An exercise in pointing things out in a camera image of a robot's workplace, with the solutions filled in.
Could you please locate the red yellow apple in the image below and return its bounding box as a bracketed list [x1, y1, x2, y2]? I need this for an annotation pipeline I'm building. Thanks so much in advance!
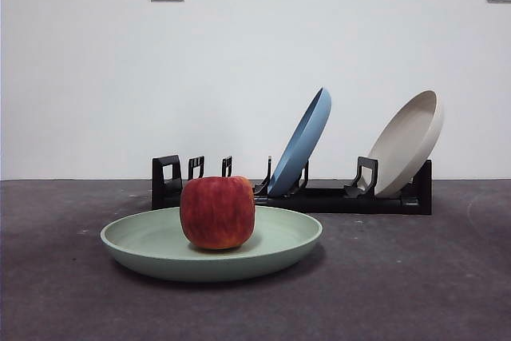
[179, 175, 256, 251]

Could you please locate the green plate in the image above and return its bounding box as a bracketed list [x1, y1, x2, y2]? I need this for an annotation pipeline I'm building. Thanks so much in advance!
[99, 204, 323, 282]

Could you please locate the blue plate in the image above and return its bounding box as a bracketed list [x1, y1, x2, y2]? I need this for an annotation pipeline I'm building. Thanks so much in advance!
[266, 86, 333, 197]

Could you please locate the black plate rack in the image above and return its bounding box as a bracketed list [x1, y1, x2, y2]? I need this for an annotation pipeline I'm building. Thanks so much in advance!
[151, 154, 434, 216]

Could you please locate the cream white plate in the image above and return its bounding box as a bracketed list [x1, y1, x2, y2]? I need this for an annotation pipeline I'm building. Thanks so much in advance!
[366, 89, 446, 199]

